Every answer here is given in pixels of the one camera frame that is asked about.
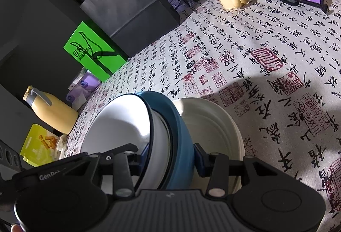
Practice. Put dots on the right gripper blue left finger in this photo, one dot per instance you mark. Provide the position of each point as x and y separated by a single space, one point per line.
143 156

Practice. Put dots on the person's left hand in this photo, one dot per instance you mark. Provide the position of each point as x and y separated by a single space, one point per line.
16 228

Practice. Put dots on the purple tissue pack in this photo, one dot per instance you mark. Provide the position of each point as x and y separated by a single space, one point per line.
79 95

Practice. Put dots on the black paper bag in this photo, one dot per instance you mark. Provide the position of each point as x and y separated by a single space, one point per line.
132 24

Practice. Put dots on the green paper bag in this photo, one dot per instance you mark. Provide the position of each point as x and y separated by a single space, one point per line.
99 55

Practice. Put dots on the yellow snack box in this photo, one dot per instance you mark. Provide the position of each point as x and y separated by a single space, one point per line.
40 146

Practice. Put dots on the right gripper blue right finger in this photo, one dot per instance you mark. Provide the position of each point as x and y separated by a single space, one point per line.
202 161

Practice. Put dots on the calligraphy print tablecloth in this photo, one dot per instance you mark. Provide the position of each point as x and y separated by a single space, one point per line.
274 68

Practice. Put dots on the blue bowl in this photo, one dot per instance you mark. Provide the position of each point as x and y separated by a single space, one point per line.
181 169

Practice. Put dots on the white bowl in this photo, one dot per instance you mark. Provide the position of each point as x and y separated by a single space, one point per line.
153 131
124 120

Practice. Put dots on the white small box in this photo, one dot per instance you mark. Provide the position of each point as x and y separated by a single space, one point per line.
77 78

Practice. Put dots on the yellow thermos jug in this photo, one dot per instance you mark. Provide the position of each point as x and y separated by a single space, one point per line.
51 110

